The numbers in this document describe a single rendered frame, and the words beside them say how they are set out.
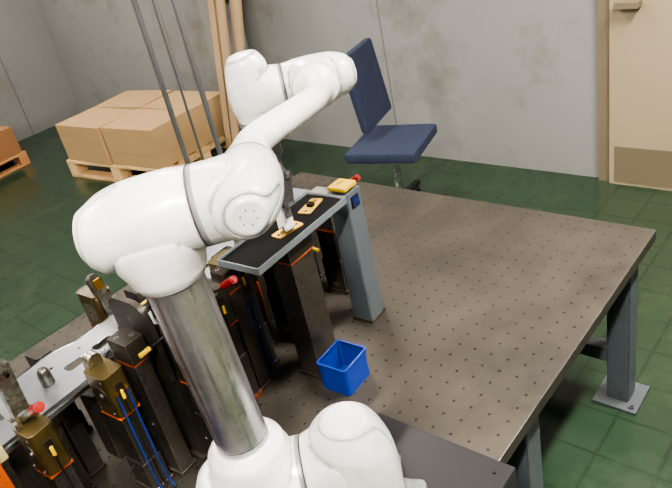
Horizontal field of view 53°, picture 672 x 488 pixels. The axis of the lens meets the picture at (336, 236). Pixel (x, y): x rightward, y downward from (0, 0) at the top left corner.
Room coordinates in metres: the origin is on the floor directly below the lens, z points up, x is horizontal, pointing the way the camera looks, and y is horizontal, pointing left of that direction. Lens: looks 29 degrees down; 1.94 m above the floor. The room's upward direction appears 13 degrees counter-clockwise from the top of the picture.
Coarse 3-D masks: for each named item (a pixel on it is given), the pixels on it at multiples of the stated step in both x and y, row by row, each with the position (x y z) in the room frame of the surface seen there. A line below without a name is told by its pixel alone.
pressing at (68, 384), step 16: (304, 192) 2.07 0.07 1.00; (208, 256) 1.77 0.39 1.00; (208, 272) 1.68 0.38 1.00; (112, 320) 1.54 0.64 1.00; (96, 336) 1.48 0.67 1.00; (64, 352) 1.44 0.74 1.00; (80, 352) 1.42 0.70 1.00; (32, 368) 1.40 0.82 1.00; (48, 368) 1.38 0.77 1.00; (64, 368) 1.37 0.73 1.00; (80, 368) 1.35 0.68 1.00; (32, 384) 1.33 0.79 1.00; (64, 384) 1.30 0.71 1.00; (80, 384) 1.28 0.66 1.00; (0, 400) 1.30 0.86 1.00; (32, 400) 1.27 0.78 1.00; (48, 400) 1.25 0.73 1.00; (64, 400) 1.24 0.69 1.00; (48, 416) 1.20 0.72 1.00; (0, 432) 1.18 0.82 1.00
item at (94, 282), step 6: (90, 276) 1.62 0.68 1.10; (96, 276) 1.63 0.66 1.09; (90, 282) 1.61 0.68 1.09; (96, 282) 1.61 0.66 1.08; (102, 282) 1.63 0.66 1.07; (90, 288) 1.61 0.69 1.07; (96, 288) 1.61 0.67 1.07; (102, 288) 1.62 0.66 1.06; (96, 294) 1.60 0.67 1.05; (102, 294) 1.61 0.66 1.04; (108, 294) 1.62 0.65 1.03; (102, 300) 1.60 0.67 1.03; (102, 306) 1.60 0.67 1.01; (108, 306) 1.60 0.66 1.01; (108, 312) 1.60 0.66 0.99
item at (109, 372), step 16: (96, 368) 1.24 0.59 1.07; (112, 368) 1.22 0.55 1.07; (96, 384) 1.21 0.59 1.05; (112, 384) 1.20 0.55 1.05; (128, 384) 1.22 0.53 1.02; (112, 400) 1.19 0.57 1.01; (128, 400) 1.21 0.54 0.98; (112, 416) 1.21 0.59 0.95; (128, 416) 1.21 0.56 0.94; (128, 432) 1.20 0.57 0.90; (144, 432) 1.22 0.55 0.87; (128, 448) 1.22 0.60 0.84; (144, 448) 1.21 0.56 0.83; (144, 464) 1.20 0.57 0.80; (160, 464) 1.22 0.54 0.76; (144, 480) 1.21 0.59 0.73; (160, 480) 1.21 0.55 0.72
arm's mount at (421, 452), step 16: (384, 416) 1.21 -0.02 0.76; (400, 432) 1.15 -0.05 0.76; (416, 432) 1.14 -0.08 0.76; (400, 448) 1.10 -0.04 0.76; (416, 448) 1.09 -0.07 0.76; (432, 448) 1.08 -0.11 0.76; (448, 448) 1.07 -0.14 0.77; (464, 448) 1.05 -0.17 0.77; (416, 464) 1.05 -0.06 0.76; (432, 464) 1.03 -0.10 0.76; (448, 464) 1.02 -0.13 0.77; (464, 464) 1.01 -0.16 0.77; (480, 464) 1.00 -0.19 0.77; (496, 464) 0.99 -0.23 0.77; (432, 480) 0.99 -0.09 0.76; (448, 480) 0.98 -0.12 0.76; (464, 480) 0.97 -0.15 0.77; (480, 480) 0.96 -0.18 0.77; (496, 480) 0.95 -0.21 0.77; (512, 480) 0.96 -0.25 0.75
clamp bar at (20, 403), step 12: (0, 360) 1.13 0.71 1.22; (0, 372) 1.11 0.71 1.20; (12, 372) 1.13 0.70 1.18; (0, 384) 1.10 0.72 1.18; (12, 384) 1.12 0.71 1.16; (0, 396) 1.12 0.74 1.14; (12, 396) 1.12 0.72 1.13; (24, 396) 1.13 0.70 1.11; (12, 408) 1.11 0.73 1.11; (24, 408) 1.13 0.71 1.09
